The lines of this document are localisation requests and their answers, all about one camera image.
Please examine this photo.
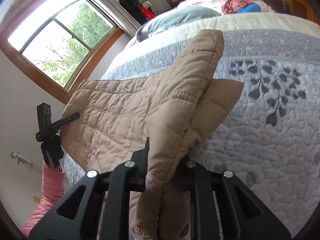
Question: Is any blue folded cloth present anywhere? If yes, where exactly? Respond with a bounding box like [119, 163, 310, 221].
[236, 3, 261, 14]

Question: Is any grey white quilted bedspread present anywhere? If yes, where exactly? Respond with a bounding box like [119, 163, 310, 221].
[65, 12, 319, 237]

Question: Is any beige quilted puffer jacket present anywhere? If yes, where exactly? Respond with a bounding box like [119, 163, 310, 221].
[60, 30, 243, 239]

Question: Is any red pink folded cloth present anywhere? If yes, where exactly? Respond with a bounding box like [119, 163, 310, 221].
[222, 0, 253, 15]

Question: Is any wooden framed window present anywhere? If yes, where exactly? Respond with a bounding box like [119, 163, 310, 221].
[1, 0, 123, 103]

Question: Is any grey pillow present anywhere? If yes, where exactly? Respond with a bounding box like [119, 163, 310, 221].
[136, 7, 221, 42]

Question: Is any pink quilted sleeve forearm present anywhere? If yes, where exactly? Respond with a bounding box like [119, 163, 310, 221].
[21, 163, 65, 238]

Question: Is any wooden side desk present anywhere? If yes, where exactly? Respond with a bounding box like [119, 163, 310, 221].
[284, 0, 319, 24]

